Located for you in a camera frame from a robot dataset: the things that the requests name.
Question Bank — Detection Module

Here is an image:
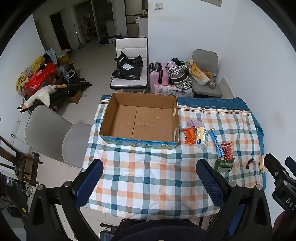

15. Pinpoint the red plastic bag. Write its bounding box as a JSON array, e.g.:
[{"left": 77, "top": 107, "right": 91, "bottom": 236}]
[{"left": 24, "top": 62, "right": 57, "bottom": 96}]

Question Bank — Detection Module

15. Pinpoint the patterned tote bag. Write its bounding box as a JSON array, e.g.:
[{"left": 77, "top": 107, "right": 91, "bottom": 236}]
[{"left": 165, "top": 59, "right": 191, "bottom": 78}]

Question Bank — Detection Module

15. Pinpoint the green snack packet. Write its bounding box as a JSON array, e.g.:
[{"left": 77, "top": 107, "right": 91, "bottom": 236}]
[{"left": 213, "top": 158, "right": 235, "bottom": 172}]

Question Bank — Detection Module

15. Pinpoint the dark wooden chair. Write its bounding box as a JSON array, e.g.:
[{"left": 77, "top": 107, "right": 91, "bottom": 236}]
[{"left": 0, "top": 136, "right": 43, "bottom": 186}]

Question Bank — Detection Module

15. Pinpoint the yellow box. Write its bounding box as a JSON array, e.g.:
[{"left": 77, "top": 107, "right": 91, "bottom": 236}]
[{"left": 57, "top": 50, "right": 72, "bottom": 66}]

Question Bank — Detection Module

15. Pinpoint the white goose plush toy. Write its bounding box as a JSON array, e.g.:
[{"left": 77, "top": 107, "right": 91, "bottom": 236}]
[{"left": 20, "top": 85, "right": 67, "bottom": 110}]

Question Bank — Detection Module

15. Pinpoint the orange snack packet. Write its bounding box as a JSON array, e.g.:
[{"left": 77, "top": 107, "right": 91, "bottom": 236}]
[{"left": 181, "top": 127, "right": 197, "bottom": 145}]

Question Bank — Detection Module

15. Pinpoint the grey upholstered chair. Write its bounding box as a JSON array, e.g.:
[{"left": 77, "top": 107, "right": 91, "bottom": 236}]
[{"left": 191, "top": 49, "right": 223, "bottom": 98}]

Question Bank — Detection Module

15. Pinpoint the light blue cloth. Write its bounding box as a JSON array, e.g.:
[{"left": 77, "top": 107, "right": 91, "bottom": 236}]
[{"left": 45, "top": 49, "right": 57, "bottom": 63}]

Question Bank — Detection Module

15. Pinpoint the white padded chair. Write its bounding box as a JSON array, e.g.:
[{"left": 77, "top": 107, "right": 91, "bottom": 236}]
[{"left": 110, "top": 37, "right": 148, "bottom": 92}]

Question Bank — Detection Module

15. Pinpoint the black plastic bag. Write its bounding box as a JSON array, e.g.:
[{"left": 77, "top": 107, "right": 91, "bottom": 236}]
[{"left": 112, "top": 51, "right": 144, "bottom": 81}]

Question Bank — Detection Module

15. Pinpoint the white cabinet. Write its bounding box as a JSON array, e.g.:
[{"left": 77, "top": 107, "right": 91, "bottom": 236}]
[{"left": 139, "top": 17, "right": 148, "bottom": 37}]

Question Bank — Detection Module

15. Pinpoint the pink floral pillow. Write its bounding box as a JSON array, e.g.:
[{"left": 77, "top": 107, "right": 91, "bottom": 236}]
[{"left": 154, "top": 83, "right": 194, "bottom": 98}]

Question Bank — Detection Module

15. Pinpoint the long blue snack packet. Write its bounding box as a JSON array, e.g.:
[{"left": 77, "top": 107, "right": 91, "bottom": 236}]
[{"left": 208, "top": 128, "right": 225, "bottom": 158}]

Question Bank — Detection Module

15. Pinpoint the beige flat board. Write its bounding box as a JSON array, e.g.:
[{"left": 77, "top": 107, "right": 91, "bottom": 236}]
[{"left": 218, "top": 77, "right": 234, "bottom": 99}]

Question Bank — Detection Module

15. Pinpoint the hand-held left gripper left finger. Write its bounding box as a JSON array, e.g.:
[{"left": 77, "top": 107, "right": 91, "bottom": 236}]
[{"left": 24, "top": 159, "right": 104, "bottom": 241}]

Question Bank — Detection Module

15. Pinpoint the black equipment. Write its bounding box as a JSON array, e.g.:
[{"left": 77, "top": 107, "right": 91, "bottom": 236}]
[{"left": 0, "top": 174, "right": 30, "bottom": 218}]

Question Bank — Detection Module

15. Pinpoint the light grey shell chair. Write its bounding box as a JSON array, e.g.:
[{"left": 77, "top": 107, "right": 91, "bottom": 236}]
[{"left": 25, "top": 105, "right": 93, "bottom": 169}]

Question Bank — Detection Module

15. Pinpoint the white and yellow paper package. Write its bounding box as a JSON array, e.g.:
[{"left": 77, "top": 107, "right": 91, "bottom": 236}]
[{"left": 188, "top": 59, "right": 210, "bottom": 85}]

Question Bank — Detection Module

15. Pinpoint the black backpack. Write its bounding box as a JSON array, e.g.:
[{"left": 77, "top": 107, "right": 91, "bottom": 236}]
[{"left": 98, "top": 34, "right": 110, "bottom": 46}]

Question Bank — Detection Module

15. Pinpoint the black folded stroller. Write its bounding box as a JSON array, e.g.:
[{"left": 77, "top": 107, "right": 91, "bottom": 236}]
[{"left": 50, "top": 79, "right": 93, "bottom": 102}]

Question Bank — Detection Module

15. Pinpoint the purple cloth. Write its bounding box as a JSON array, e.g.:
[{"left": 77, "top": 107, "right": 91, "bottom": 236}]
[{"left": 187, "top": 119, "right": 204, "bottom": 128}]

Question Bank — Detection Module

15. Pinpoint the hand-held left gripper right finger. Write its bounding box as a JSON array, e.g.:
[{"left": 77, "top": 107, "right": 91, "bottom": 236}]
[{"left": 196, "top": 159, "right": 274, "bottom": 241}]

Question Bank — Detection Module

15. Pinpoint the white plastic strip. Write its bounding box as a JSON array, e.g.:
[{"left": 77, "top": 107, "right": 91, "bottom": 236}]
[{"left": 9, "top": 118, "right": 22, "bottom": 144}]

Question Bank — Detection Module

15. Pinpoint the yellow white carton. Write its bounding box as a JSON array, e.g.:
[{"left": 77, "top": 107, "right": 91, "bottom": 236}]
[{"left": 196, "top": 126, "right": 208, "bottom": 149}]

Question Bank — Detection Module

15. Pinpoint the red snack packet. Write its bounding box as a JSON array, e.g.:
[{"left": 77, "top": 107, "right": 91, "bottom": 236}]
[{"left": 220, "top": 142, "right": 235, "bottom": 161}]

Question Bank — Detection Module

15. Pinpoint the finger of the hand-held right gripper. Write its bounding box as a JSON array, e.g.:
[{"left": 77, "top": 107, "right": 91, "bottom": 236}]
[
  {"left": 285, "top": 157, "right": 296, "bottom": 173},
  {"left": 264, "top": 153, "right": 289, "bottom": 186}
]

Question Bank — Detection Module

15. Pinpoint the pink suitcase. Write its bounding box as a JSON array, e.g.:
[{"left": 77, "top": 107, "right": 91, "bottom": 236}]
[{"left": 149, "top": 62, "right": 170, "bottom": 93}]

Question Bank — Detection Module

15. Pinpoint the striped grey bag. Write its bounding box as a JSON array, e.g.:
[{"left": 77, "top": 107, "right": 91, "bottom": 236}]
[{"left": 170, "top": 73, "right": 193, "bottom": 90}]

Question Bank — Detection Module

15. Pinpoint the plaid blanket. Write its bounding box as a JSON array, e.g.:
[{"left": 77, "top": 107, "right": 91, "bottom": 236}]
[{"left": 82, "top": 94, "right": 265, "bottom": 220}]

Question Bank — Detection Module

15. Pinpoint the small beige cloth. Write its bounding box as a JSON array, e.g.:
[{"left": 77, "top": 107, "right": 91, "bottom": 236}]
[{"left": 259, "top": 155, "right": 267, "bottom": 173}]

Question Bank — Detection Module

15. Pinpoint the small brown cardboard box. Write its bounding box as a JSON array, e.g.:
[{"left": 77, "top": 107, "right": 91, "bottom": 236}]
[{"left": 67, "top": 89, "right": 84, "bottom": 103}]

